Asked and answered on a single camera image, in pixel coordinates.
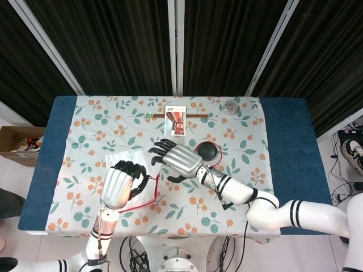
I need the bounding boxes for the clear glass jar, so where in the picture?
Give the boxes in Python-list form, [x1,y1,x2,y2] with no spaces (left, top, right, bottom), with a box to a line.
[223,99,240,116]

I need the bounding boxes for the black cable bundle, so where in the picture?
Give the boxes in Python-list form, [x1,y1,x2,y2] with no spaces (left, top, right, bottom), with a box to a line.
[119,236,151,272]

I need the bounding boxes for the cardboard box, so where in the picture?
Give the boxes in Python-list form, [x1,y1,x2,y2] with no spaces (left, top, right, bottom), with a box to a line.
[0,126,47,167]

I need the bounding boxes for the black floor cables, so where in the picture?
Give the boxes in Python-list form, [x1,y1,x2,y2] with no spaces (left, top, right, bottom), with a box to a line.
[330,121,363,205]

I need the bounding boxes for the clear zip pouch red-edged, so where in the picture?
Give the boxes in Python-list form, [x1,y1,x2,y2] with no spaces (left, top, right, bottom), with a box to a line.
[104,146,161,213]

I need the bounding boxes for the picture card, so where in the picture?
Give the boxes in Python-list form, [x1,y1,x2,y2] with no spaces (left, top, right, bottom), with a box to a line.
[163,105,187,137]

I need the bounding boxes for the black white sneaker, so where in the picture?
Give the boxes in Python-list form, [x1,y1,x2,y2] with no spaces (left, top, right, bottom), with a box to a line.
[341,138,363,175]

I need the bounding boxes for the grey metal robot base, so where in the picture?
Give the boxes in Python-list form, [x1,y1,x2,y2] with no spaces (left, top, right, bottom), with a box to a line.
[155,246,200,272]

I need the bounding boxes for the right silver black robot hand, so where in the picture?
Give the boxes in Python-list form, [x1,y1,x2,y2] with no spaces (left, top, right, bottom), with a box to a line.
[147,138,204,184]

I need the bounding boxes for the black round lid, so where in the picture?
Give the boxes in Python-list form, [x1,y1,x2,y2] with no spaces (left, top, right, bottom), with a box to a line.
[197,142,220,161]

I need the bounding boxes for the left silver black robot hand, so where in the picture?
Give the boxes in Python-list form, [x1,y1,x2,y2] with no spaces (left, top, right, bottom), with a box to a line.
[100,160,150,211]

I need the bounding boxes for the dark grey trouser leg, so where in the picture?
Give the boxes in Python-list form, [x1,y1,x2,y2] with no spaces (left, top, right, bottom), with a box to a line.
[0,188,27,219]

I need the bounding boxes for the brown wooden stick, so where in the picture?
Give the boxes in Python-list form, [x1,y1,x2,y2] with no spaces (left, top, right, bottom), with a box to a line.
[152,113,209,118]

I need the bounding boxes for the floral print tablecloth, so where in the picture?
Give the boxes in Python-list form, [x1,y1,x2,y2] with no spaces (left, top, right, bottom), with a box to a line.
[45,95,282,245]

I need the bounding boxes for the black pleated curtain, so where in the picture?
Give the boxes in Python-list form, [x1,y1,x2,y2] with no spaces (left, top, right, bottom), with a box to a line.
[0,0,78,128]
[24,0,174,96]
[253,0,363,137]
[182,0,288,97]

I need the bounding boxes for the blue table pad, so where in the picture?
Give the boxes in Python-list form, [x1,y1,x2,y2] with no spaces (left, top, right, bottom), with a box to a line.
[18,95,334,236]

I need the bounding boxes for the white frame post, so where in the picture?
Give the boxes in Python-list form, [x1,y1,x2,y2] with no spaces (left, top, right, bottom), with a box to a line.
[167,0,185,96]
[244,0,302,96]
[7,0,85,96]

